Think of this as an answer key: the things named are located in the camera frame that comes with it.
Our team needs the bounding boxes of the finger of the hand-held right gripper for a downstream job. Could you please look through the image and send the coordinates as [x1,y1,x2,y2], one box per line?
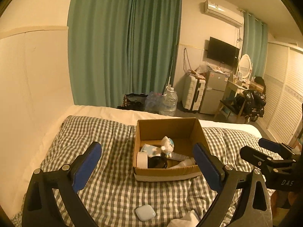
[258,138,299,159]
[240,146,296,171]

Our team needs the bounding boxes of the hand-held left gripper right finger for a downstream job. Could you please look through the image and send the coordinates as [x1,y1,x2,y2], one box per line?
[192,143,273,227]

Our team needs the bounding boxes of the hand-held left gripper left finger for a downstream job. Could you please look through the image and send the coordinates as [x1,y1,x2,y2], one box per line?
[22,141,102,227]

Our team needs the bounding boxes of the white plastic bottle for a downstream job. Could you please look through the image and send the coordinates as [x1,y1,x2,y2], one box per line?
[169,159,198,169]

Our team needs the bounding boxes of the brown cardboard box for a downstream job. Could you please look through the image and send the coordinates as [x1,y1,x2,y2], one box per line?
[133,118,211,182]

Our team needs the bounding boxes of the clear plastic bottle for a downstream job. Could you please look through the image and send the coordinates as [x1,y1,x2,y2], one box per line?
[171,152,191,161]

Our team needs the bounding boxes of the white plush toy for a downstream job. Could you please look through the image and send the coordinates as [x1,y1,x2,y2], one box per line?
[160,136,176,158]

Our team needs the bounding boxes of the black tape roll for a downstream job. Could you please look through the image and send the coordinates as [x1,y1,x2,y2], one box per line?
[148,156,169,169]

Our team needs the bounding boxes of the white tape roll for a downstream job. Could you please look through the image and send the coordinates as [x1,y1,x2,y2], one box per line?
[137,152,149,169]

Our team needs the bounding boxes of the blue white tissue packet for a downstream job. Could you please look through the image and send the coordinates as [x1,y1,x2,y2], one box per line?
[140,144,162,158]

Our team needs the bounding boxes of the green white checked blanket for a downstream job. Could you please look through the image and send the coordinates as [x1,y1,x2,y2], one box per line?
[11,115,284,227]

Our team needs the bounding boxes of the white sock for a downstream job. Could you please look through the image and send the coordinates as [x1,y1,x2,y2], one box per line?
[168,209,201,227]

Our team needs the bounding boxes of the wooden chair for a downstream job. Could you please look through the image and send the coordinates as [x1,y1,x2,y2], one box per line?
[214,95,247,123]

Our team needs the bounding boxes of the white louvred wardrobe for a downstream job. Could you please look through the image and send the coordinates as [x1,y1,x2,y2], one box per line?
[263,41,303,145]

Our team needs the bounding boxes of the dark bag on desk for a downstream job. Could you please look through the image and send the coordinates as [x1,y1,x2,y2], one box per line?
[254,76,266,93]

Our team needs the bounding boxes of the wooden dressing desk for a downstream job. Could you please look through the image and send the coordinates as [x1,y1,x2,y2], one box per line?
[223,79,258,100]

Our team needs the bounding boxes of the silver small fridge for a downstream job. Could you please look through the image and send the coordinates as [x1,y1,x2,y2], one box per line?
[200,70,228,114]

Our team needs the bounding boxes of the light blue earbuds case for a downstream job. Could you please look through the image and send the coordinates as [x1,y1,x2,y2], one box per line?
[135,206,157,222]

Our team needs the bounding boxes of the black bag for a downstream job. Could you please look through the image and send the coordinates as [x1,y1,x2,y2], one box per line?
[123,93,147,111]

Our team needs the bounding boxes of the large clear water jug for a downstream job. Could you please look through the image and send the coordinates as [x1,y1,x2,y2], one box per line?
[159,87,178,116]

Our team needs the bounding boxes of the white suitcase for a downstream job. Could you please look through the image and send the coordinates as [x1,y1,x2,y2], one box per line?
[182,74,207,111]

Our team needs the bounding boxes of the white oval mirror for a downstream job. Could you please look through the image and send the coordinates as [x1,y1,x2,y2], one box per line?
[237,54,253,79]

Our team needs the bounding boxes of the clear bag of bottles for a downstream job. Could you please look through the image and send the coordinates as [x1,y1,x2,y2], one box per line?
[144,91,164,113]

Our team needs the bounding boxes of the clear plastic bag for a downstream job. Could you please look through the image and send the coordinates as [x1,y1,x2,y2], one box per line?
[195,61,209,74]

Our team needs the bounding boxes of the narrow green curtain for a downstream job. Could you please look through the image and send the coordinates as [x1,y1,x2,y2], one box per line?
[241,12,269,78]

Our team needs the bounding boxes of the white air conditioner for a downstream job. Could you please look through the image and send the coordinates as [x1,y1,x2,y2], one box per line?
[203,0,244,27]

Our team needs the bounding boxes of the black wall television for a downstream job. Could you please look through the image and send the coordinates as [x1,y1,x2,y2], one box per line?
[207,37,240,66]

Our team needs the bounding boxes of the hanging wall cables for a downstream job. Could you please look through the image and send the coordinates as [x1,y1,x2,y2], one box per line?
[183,48,192,72]

